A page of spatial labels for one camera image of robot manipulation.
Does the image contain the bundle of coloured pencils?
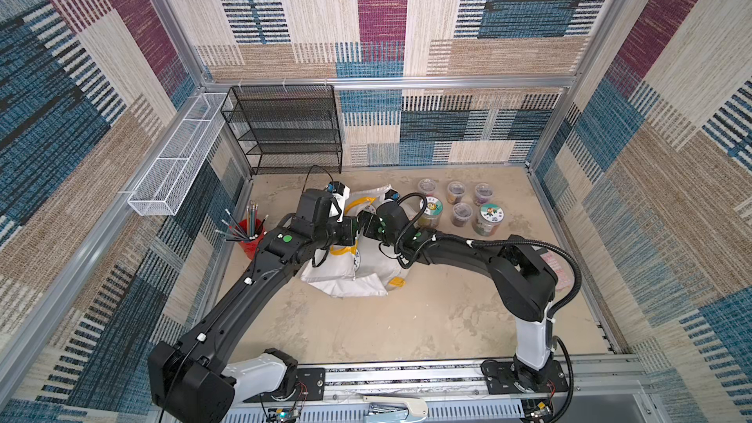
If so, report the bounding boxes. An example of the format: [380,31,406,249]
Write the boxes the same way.
[215,202,268,243]

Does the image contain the clear seed jar purple contents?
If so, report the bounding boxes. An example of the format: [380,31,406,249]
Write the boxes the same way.
[452,202,474,227]

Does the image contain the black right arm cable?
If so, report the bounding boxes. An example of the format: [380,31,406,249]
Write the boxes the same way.
[390,190,583,318]

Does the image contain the clear plastic seed jar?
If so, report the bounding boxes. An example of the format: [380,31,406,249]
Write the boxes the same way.
[417,178,438,197]

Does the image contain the clear seed jar red contents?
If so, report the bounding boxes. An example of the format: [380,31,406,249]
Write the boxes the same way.
[446,180,466,205]

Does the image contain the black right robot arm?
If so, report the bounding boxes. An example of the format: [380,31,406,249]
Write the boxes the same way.
[358,209,558,372]

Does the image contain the green label seed jar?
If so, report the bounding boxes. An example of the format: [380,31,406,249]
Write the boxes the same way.
[418,196,444,228]

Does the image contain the pink calculator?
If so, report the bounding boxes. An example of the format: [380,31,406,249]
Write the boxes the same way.
[540,252,574,293]

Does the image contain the white canvas tote bag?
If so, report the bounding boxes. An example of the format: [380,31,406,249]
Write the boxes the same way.
[298,184,407,299]

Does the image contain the white handle tool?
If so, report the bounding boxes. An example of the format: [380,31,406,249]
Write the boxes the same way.
[362,395,429,423]

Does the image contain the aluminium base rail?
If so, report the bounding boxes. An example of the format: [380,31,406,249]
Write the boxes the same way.
[219,350,668,422]

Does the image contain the red metal pencil bucket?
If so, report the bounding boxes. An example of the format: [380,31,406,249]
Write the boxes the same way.
[239,219,266,260]

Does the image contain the black wire mesh shelf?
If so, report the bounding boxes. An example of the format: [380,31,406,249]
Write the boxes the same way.
[221,85,344,175]

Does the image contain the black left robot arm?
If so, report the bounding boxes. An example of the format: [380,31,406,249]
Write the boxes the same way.
[148,217,358,422]

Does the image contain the white wire mesh basket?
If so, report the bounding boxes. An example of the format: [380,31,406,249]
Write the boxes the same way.
[128,93,226,217]

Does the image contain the clear seed jar dark contents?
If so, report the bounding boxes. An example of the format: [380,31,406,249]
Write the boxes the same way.
[474,182,495,206]

